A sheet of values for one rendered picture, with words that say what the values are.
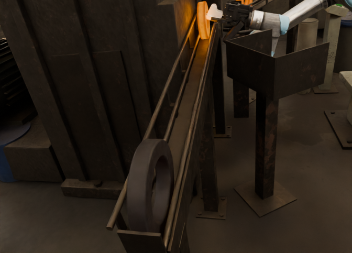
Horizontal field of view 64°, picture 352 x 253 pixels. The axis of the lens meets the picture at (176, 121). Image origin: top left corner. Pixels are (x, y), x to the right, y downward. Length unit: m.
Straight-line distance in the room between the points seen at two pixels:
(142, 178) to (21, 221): 1.22
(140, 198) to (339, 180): 1.23
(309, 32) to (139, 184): 1.84
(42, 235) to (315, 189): 1.26
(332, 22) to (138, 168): 1.92
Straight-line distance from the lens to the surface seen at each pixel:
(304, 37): 2.16
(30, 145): 1.68
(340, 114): 2.05
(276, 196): 1.41
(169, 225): 0.54
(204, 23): 1.25
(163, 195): 0.60
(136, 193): 0.46
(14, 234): 1.60
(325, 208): 1.42
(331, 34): 2.24
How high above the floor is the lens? 1.01
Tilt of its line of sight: 30 degrees down
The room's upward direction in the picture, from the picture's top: 9 degrees counter-clockwise
